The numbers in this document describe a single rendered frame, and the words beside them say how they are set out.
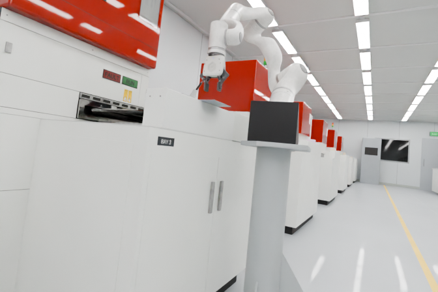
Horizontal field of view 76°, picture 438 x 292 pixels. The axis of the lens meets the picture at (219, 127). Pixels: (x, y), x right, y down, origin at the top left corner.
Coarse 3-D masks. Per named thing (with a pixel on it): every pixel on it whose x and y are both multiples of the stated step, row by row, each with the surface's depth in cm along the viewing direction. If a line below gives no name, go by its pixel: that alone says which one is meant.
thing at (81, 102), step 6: (78, 102) 137; (84, 102) 138; (90, 102) 141; (96, 102) 144; (78, 108) 136; (102, 108) 148; (108, 108) 151; (114, 108) 154; (120, 108) 158; (78, 114) 136; (84, 114) 138; (96, 120) 145; (102, 120) 148; (108, 120) 151; (114, 120) 154
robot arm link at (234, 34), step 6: (228, 12) 148; (234, 12) 149; (222, 18) 144; (228, 18) 142; (234, 18) 146; (228, 24) 141; (234, 24) 138; (240, 24) 134; (228, 30) 131; (234, 30) 130; (240, 30) 131; (228, 36) 130; (234, 36) 129; (240, 36) 130; (228, 42) 131; (234, 42) 131; (240, 42) 133
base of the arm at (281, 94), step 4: (280, 88) 144; (272, 92) 146; (276, 92) 143; (280, 92) 141; (284, 92) 141; (288, 92) 142; (272, 96) 141; (276, 96) 139; (280, 96) 138; (284, 96) 138; (288, 96) 140; (292, 96) 142; (272, 100) 138; (276, 100) 136; (280, 100) 136; (284, 100) 136; (288, 100) 138; (292, 100) 141
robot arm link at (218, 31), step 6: (216, 24) 132; (222, 24) 132; (210, 30) 134; (216, 30) 132; (222, 30) 131; (210, 36) 133; (216, 36) 131; (222, 36) 131; (210, 42) 133; (216, 42) 131; (222, 42) 132
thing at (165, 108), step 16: (160, 96) 98; (176, 96) 102; (144, 112) 101; (160, 112) 98; (176, 112) 103; (192, 112) 112; (208, 112) 122; (224, 112) 135; (176, 128) 103; (192, 128) 112; (208, 128) 123; (224, 128) 136
